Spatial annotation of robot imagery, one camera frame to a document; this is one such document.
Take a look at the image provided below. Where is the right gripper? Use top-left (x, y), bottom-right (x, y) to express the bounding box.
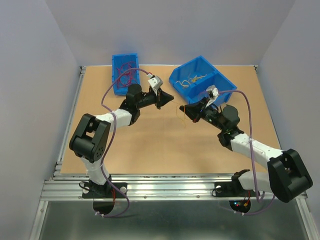
top-left (178, 97), bottom-right (226, 132)

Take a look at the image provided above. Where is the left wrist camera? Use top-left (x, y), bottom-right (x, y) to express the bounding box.
top-left (148, 75), bottom-right (163, 92)

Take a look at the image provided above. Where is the small blue bin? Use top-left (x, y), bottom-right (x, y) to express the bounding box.
top-left (111, 53), bottom-right (140, 96)

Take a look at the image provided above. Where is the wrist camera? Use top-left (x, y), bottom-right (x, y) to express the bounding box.
top-left (205, 85), bottom-right (219, 107)
top-left (148, 75), bottom-right (163, 92)

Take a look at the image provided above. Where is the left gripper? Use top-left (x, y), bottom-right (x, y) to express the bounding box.
top-left (135, 87), bottom-right (173, 110)

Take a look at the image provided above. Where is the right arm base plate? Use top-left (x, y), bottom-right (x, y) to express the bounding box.
top-left (211, 181), bottom-right (256, 198)

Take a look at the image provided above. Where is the red wire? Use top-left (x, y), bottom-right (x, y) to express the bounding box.
top-left (116, 59), bottom-right (139, 88)

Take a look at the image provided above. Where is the large blue divided bin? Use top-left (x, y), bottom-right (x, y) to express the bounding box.
top-left (168, 55), bottom-right (237, 104)

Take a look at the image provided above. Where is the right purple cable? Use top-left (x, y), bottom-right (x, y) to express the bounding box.
top-left (217, 89), bottom-right (276, 217)

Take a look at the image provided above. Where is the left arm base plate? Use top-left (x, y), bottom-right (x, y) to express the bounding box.
top-left (78, 181), bottom-right (125, 199)

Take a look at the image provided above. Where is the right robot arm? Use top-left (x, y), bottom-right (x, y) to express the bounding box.
top-left (179, 97), bottom-right (313, 203)

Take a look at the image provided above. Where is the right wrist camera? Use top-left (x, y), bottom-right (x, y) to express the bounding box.
top-left (205, 85), bottom-right (219, 107)

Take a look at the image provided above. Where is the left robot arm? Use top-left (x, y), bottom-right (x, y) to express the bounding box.
top-left (69, 83), bottom-right (174, 197)

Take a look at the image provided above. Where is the short thin yellow wire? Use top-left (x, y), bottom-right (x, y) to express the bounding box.
top-left (173, 102), bottom-right (188, 128)

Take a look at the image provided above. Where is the aluminium rail frame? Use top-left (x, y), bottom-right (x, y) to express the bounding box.
top-left (30, 65), bottom-right (318, 240)

